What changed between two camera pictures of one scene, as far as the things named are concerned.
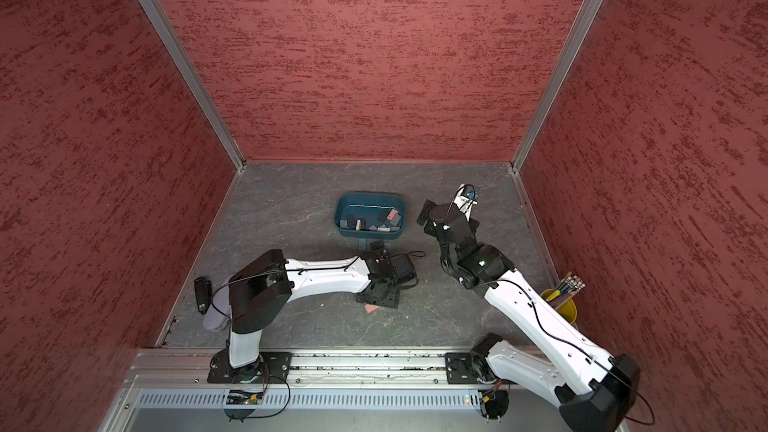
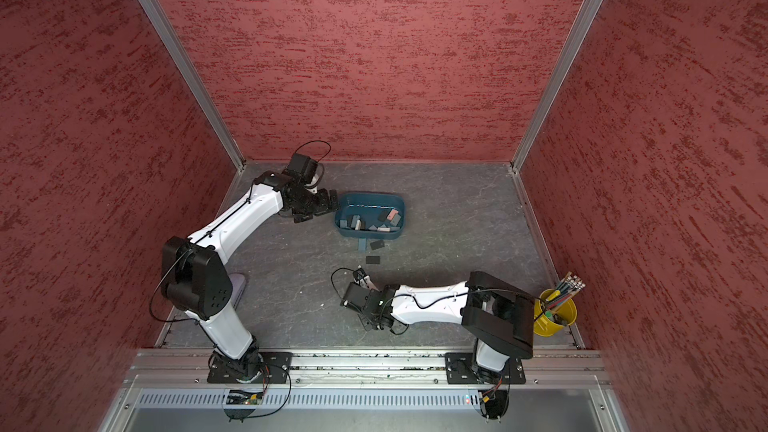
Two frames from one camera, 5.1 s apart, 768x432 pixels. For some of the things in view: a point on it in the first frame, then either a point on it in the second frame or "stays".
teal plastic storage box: (369, 215) stays
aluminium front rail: (171, 367) stays
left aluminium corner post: (181, 57) stays
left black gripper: (392, 300) -> (299, 214)
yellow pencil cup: (561, 298) stays
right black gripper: (424, 216) -> (366, 323)
